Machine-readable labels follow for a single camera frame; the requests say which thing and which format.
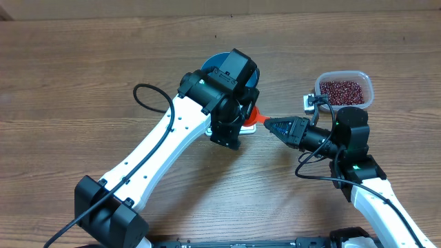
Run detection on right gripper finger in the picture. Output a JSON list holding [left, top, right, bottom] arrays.
[[264, 116, 295, 133], [270, 130, 293, 147]]

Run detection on red scoop with blue handle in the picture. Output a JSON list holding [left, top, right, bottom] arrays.
[[243, 106, 270, 127]]

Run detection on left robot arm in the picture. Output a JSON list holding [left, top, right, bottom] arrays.
[[74, 49, 259, 247]]

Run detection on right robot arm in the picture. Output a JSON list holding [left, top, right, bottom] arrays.
[[264, 107, 433, 247]]

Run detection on white kitchen scale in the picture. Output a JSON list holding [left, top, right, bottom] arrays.
[[205, 125, 257, 136]]

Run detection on blue metal bowl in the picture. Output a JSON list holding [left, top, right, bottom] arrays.
[[201, 52, 260, 87]]

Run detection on red beans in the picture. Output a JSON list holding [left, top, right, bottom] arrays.
[[319, 81, 365, 105]]

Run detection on clear plastic container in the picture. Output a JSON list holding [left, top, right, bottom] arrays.
[[314, 70, 375, 111]]

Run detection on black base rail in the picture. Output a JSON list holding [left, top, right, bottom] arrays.
[[147, 227, 380, 248]]

